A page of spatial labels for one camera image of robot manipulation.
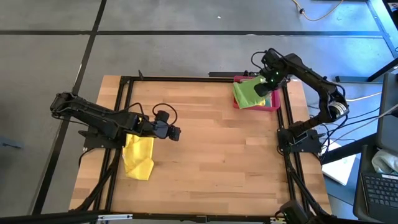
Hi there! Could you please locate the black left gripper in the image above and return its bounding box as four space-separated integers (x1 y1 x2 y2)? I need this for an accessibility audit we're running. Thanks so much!
144 119 182 142

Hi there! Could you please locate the bright green microfiber towel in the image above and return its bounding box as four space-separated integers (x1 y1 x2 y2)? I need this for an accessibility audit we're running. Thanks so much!
232 75 272 110

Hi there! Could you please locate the pink plastic bin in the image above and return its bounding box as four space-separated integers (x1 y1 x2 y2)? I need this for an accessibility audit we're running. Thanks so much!
233 75 282 112

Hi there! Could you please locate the grey-blue desk foot bar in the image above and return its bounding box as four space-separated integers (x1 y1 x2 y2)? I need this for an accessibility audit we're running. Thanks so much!
335 75 384 84

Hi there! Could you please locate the black desk leg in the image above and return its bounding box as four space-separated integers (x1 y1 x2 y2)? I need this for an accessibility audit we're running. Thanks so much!
368 57 398 83

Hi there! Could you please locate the white flat box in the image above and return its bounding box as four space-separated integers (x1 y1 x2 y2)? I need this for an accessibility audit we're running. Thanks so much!
321 138 358 187

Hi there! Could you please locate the grey panel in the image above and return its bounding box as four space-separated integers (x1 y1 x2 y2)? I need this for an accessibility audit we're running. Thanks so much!
374 73 398 154

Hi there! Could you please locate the dark rounded object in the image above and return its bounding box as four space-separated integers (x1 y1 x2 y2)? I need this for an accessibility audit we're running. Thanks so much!
278 200 310 224

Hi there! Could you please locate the pale crumpled cloth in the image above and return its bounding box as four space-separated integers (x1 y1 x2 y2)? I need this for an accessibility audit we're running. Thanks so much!
371 148 398 175

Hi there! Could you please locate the dark laptop with keyboard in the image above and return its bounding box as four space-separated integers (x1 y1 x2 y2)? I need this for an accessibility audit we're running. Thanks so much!
353 144 398 224

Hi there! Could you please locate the black rig beam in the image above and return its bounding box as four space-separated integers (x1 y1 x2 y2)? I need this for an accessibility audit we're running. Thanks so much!
0 210 398 224

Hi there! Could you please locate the dark floor object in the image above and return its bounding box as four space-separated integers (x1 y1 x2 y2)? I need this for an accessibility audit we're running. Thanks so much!
0 141 25 151

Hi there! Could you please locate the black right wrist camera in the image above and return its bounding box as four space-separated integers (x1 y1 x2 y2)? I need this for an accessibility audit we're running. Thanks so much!
254 81 272 98

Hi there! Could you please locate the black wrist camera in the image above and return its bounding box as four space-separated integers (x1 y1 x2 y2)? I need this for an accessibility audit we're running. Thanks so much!
154 110 170 123
254 81 272 98

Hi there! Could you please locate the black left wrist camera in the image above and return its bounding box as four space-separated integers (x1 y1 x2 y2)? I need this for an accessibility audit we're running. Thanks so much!
154 110 170 123

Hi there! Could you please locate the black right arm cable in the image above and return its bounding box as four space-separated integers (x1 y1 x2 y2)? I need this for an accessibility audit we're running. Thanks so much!
250 50 266 71

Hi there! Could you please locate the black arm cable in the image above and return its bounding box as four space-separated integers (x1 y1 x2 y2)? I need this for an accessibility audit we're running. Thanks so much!
126 102 178 127
250 50 266 71

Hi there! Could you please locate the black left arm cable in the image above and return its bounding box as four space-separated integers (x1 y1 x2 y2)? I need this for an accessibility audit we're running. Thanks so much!
126 102 178 127

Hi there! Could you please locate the black aluminium table frame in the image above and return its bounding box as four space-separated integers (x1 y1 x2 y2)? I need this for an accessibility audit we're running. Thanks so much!
70 74 335 218

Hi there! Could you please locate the yellow extension cable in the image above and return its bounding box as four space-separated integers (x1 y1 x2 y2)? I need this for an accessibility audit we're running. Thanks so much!
291 0 345 22

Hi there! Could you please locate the white power cord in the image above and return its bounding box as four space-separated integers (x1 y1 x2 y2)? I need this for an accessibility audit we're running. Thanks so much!
345 91 382 103

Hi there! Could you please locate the grey cable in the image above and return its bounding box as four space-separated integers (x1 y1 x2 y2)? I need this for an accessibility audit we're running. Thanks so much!
326 104 398 147

